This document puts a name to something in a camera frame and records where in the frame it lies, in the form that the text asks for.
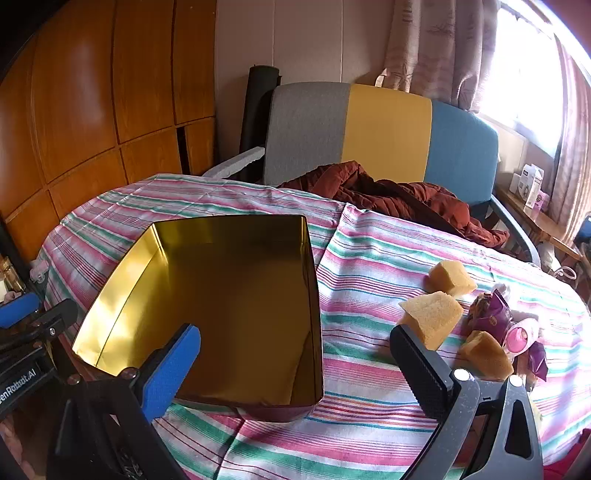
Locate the pink patterned curtain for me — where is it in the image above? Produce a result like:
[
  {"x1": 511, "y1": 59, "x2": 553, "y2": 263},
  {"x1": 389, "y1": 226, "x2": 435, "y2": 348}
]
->
[{"x1": 375, "y1": 0, "x2": 500, "y2": 113}]

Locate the gold metal tin box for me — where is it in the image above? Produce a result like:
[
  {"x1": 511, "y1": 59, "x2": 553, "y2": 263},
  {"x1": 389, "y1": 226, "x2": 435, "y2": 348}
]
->
[{"x1": 73, "y1": 214, "x2": 325, "y2": 422}]

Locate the small yellow sponge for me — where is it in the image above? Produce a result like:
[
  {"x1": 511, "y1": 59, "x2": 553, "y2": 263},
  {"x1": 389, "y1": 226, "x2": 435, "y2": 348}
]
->
[{"x1": 460, "y1": 330, "x2": 514, "y2": 381}]

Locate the yellow sponge block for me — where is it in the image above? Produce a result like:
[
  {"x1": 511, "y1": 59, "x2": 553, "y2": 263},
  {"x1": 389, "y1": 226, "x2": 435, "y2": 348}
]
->
[{"x1": 428, "y1": 260, "x2": 477, "y2": 298}]

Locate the grey yellow blue chair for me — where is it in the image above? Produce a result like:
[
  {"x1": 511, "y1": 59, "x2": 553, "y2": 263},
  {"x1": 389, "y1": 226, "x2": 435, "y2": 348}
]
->
[{"x1": 204, "y1": 82, "x2": 541, "y2": 265}]

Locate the white carton box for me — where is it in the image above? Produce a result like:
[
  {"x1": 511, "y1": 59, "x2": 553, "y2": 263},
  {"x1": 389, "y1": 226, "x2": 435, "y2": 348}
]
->
[{"x1": 517, "y1": 164, "x2": 544, "y2": 209}]

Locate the yellow sponge wedge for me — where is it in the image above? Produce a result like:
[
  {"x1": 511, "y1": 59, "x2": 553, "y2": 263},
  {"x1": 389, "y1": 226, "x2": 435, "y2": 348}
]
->
[{"x1": 399, "y1": 291, "x2": 464, "y2": 351}]

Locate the pink plastic cup container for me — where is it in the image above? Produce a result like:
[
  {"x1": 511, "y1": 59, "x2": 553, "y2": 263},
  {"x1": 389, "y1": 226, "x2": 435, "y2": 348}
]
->
[{"x1": 502, "y1": 318, "x2": 540, "y2": 358}]

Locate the purple snack packet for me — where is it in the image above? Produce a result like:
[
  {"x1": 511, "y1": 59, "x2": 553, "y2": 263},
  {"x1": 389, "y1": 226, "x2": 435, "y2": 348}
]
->
[
  {"x1": 467, "y1": 287, "x2": 513, "y2": 344},
  {"x1": 527, "y1": 341, "x2": 548, "y2": 381}
]

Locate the wooden side desk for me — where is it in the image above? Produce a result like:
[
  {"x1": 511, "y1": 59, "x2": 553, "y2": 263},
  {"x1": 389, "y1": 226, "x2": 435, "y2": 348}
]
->
[{"x1": 494, "y1": 186, "x2": 583, "y2": 261}]

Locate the wooden wardrobe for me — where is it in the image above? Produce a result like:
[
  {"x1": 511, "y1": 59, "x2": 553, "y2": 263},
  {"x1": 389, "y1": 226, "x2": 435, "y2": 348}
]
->
[{"x1": 1, "y1": 1, "x2": 216, "y2": 261}]

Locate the striped pink green bedsheet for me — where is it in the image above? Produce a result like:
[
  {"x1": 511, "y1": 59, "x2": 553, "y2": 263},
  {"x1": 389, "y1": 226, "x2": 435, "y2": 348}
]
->
[{"x1": 39, "y1": 174, "x2": 590, "y2": 479}]

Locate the rust red jacket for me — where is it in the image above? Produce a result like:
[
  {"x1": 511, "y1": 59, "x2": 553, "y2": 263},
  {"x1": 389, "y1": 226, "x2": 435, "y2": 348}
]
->
[{"x1": 280, "y1": 161, "x2": 510, "y2": 248}]

